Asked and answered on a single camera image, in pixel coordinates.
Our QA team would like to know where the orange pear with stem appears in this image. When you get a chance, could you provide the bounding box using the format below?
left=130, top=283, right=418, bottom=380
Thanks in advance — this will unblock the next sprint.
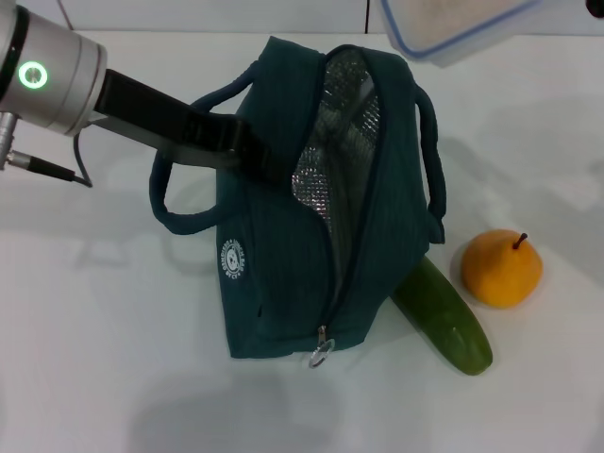
left=461, top=229, right=545, bottom=310

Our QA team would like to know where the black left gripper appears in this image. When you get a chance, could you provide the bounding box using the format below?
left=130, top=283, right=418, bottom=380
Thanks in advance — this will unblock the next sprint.
left=92, top=68, right=297, bottom=186

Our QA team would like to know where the clear blue-sealed food container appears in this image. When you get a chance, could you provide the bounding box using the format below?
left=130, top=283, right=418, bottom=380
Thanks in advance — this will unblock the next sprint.
left=379, top=0, right=545, bottom=68

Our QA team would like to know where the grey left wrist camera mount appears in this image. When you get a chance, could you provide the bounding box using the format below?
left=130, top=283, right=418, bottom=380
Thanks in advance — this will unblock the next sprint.
left=88, top=112, right=242, bottom=170

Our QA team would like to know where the left arm cable with plug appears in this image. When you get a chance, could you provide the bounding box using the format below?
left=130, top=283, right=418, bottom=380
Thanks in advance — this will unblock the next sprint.
left=0, top=111, right=94, bottom=190

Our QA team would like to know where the dark teal insulated lunch bag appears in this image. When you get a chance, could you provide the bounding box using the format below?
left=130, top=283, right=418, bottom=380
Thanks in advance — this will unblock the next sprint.
left=148, top=35, right=447, bottom=371

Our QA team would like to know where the green cucumber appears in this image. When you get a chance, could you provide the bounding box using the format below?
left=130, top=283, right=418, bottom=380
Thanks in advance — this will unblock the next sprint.
left=394, top=256, right=495, bottom=378

